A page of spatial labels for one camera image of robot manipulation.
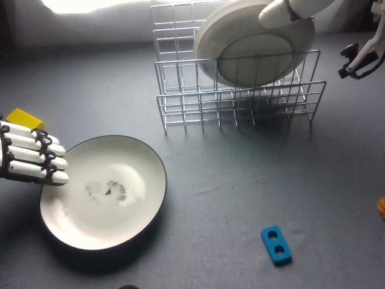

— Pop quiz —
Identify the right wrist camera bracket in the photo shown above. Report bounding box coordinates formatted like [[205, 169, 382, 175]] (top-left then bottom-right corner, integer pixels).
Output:
[[337, 22, 385, 81]]

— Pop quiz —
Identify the yellow rectangular block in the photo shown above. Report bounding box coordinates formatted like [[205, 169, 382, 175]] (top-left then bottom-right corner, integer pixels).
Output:
[[5, 107, 46, 131]]

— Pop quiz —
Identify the silver wire dish rack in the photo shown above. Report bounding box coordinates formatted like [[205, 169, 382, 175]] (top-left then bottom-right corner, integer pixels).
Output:
[[150, 1, 328, 135]]

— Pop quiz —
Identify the white plate with hedgehog print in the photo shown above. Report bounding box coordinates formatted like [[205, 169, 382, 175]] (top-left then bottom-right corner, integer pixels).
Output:
[[192, 0, 316, 89]]

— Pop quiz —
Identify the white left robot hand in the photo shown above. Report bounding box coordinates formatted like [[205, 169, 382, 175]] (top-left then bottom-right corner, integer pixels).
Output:
[[0, 113, 70, 187]]

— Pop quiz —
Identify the white plate with worn print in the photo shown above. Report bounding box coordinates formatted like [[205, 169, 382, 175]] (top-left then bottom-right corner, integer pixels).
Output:
[[40, 134, 168, 251]]

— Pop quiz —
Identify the blue block with two holes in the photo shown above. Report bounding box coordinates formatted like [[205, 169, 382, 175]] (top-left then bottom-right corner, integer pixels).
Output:
[[260, 225, 293, 267]]

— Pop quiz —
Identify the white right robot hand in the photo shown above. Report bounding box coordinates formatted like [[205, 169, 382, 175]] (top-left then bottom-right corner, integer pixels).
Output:
[[258, 0, 334, 30]]

